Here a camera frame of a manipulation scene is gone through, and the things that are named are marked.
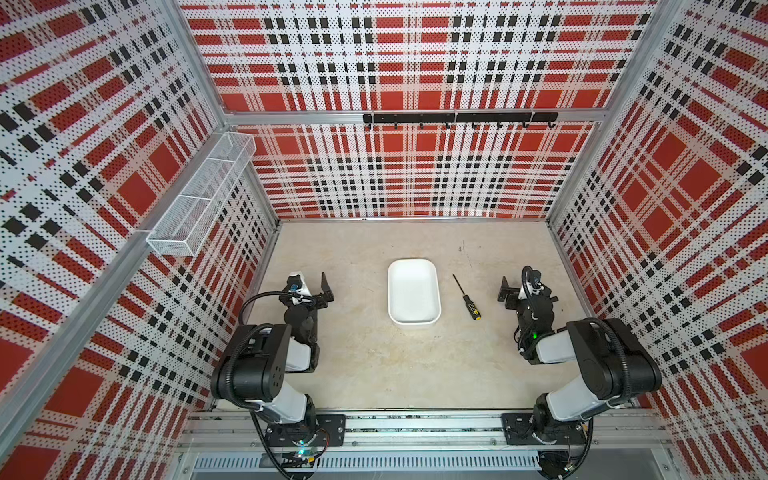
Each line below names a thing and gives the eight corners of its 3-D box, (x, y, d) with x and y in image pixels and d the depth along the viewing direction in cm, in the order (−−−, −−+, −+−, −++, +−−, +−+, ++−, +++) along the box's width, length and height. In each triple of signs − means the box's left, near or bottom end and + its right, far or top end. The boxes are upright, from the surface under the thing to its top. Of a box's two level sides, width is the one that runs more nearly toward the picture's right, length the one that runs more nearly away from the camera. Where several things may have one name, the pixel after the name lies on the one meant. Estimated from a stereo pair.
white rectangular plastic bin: (386, 331, 93) (385, 322, 88) (388, 269, 109) (388, 258, 104) (442, 331, 93) (444, 321, 88) (436, 269, 109) (438, 258, 104)
